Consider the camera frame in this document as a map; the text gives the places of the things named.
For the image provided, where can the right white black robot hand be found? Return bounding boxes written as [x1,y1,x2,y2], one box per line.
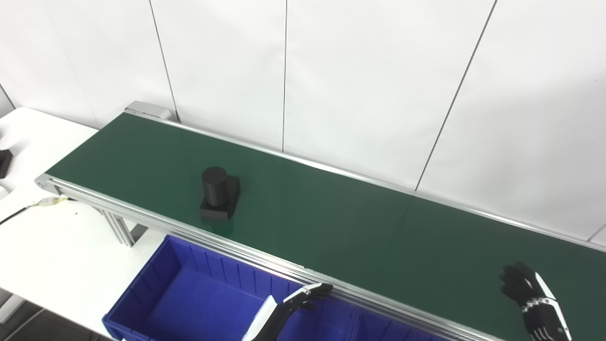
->
[499,261,574,341]

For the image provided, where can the black cylinder block part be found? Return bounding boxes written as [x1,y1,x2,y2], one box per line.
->
[199,166,241,222]

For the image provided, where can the black cable white connector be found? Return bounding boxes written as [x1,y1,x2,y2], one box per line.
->
[0,197,76,226]

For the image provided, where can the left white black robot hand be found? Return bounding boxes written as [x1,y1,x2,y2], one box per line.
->
[241,283,334,341]

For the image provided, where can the blue plastic bin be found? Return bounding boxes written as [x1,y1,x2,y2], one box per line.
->
[303,296,450,341]
[103,235,315,341]

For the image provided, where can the green conveyor belt aluminium frame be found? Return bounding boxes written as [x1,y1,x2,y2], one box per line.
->
[36,101,606,341]

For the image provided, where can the aluminium conveyor support leg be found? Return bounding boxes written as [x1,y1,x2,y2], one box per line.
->
[94,207,148,248]

